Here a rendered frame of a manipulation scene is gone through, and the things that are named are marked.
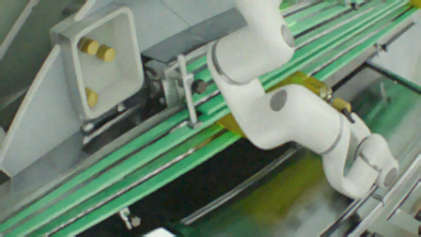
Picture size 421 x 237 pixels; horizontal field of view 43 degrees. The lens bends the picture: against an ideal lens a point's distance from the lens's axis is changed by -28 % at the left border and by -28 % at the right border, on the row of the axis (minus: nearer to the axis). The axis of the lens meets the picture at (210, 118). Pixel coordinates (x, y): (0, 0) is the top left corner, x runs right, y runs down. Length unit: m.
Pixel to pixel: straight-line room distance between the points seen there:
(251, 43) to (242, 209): 0.53
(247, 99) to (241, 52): 0.10
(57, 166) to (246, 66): 0.56
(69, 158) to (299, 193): 0.54
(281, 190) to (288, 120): 0.48
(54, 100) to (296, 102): 0.64
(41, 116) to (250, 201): 0.54
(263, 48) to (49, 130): 0.65
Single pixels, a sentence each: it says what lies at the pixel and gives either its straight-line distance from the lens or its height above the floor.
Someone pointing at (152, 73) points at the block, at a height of 0.85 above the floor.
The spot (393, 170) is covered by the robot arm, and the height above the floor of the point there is 1.44.
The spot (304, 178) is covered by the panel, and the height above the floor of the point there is 1.12.
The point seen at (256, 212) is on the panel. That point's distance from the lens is 1.50.
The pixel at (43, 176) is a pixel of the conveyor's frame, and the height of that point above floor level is 0.84.
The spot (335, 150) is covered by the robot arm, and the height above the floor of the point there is 1.39.
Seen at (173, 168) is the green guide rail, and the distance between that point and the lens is 1.53.
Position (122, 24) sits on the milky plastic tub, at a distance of 1.50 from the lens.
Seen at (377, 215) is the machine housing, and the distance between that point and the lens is 1.45.
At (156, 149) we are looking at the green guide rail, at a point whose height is 0.96.
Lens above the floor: 2.03
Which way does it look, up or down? 45 degrees down
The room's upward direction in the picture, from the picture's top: 116 degrees clockwise
